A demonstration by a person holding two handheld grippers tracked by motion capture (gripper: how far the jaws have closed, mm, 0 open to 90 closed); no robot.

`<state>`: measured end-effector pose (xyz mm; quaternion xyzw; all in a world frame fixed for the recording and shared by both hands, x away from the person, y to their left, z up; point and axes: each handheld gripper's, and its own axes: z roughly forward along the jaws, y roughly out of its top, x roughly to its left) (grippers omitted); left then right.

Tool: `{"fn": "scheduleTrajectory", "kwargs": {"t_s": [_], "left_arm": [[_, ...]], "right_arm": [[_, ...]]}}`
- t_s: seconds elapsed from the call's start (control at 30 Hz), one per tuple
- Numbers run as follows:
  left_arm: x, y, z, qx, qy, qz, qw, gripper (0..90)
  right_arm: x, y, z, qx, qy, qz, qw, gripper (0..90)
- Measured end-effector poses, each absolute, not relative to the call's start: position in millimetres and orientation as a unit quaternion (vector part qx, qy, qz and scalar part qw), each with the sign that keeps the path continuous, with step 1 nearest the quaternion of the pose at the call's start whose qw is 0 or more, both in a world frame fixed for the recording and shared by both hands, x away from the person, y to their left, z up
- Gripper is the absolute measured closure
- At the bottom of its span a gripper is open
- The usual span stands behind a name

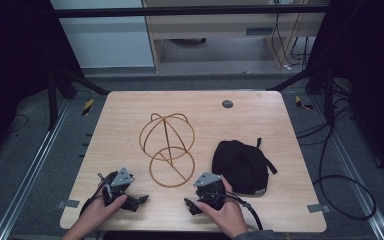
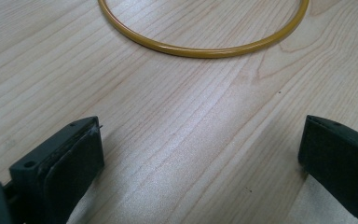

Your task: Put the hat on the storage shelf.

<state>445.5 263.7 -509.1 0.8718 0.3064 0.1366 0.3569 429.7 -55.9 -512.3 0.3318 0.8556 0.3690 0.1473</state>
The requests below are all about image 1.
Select person's right hand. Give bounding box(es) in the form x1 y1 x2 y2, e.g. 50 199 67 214
194 175 250 239

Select hanging black desk cables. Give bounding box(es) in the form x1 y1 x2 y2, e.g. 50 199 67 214
270 3 312 72

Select gold wire hat stand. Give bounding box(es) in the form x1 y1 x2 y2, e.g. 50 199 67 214
138 112 197 189

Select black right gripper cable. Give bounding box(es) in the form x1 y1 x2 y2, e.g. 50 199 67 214
209 190 265 232

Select black metal stand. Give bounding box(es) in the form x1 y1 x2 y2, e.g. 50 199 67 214
45 61 112 132
265 61 337 128

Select white cabinet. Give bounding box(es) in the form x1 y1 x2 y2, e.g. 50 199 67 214
49 0 156 70

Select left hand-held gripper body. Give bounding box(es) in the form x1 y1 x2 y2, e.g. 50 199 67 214
97 167 138 207

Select grey metal table bracket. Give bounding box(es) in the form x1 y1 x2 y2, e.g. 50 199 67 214
57 199 81 210
306 203 332 214

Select person's left hand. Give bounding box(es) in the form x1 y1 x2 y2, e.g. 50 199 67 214
79 194 128 232

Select yellow black striped tape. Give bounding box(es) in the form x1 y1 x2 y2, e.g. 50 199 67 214
294 95 315 111
81 98 95 117

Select black horizontal frame bar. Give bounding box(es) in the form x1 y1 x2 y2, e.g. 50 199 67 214
51 4 330 19

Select black cap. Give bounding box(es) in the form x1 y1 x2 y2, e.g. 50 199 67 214
211 137 279 197

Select aluminium floor rail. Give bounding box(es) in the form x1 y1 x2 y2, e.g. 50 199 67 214
309 96 384 240
0 99 72 240

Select black looped floor cable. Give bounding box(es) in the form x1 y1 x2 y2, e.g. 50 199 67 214
312 124 378 222

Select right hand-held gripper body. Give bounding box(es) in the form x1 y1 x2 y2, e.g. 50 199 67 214
193 172 228 211

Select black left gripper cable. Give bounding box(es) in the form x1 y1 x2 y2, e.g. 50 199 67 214
78 171 118 218

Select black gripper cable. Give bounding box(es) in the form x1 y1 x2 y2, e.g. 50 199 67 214
209 190 265 232
78 171 118 218

